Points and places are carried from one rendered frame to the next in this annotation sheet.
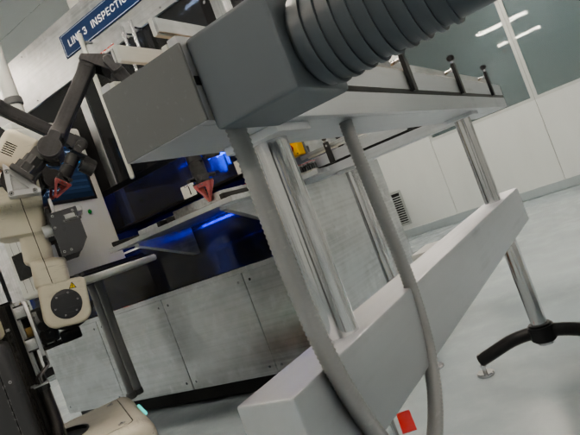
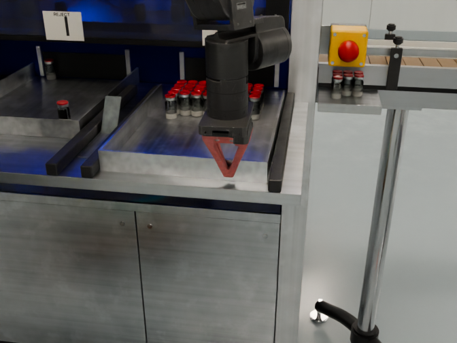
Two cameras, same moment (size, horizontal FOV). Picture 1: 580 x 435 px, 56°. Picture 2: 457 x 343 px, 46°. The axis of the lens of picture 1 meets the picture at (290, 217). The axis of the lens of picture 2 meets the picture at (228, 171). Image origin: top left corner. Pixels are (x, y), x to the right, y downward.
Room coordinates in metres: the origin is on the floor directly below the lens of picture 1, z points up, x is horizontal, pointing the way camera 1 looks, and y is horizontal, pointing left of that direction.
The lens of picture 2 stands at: (1.34, 0.53, 1.26)
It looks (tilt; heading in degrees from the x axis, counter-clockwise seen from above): 27 degrees down; 337
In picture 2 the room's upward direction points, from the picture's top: straight up
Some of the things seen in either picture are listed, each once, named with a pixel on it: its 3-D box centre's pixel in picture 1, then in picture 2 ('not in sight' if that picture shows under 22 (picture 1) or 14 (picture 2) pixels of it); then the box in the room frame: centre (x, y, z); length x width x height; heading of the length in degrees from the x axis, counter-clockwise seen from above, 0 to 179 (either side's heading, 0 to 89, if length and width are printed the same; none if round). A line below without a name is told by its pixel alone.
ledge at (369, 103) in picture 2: (312, 174); (347, 98); (2.27, -0.15, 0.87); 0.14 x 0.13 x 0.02; 148
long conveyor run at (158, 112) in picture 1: (412, 90); not in sight; (1.38, -0.41, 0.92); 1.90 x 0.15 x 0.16; 148
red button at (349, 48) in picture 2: not in sight; (348, 50); (2.20, -0.09, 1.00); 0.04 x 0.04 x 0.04; 58
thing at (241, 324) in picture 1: (220, 298); (13, 159); (3.22, 0.56, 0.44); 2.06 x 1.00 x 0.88; 58
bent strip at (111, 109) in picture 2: not in sight; (100, 125); (2.22, 0.39, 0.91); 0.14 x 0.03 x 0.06; 147
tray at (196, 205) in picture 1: (224, 198); (204, 125); (2.18, 0.22, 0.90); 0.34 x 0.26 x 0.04; 147
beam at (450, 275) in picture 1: (459, 263); not in sight; (1.25, -0.33, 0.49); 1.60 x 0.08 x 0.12; 148
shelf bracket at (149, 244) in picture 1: (168, 249); not in sight; (2.43, 0.56, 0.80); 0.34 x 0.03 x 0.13; 148
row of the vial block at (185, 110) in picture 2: not in sight; (213, 105); (2.25, 0.17, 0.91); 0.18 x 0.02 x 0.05; 57
